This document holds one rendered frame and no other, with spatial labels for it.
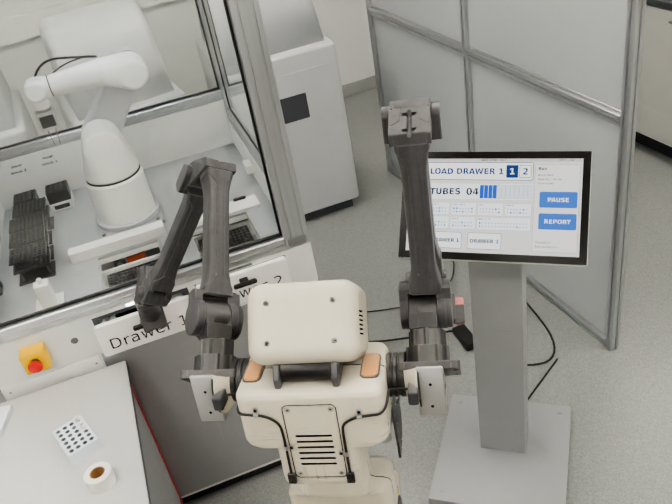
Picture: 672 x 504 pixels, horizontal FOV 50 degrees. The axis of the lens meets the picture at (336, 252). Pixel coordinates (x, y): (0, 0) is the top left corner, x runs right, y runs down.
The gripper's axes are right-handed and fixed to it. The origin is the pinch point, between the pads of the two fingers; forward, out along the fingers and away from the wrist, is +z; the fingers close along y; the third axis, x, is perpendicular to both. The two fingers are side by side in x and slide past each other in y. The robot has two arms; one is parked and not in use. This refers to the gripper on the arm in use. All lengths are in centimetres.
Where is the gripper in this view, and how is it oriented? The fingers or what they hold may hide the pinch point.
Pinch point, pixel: (155, 322)
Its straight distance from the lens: 218.2
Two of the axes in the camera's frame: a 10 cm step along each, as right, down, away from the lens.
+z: -0.8, 3.9, 9.2
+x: -9.3, 3.1, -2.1
